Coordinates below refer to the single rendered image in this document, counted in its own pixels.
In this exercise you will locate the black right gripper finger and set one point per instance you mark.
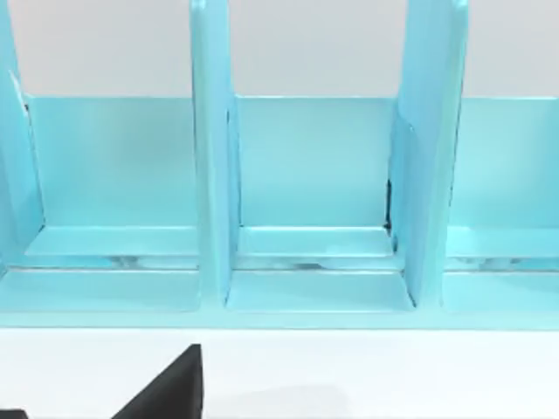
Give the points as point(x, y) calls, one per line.
point(174, 388)

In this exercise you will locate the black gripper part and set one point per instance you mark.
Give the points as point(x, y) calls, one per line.
point(11, 414)

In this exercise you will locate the light blue rack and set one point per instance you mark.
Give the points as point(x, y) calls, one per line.
point(305, 174)

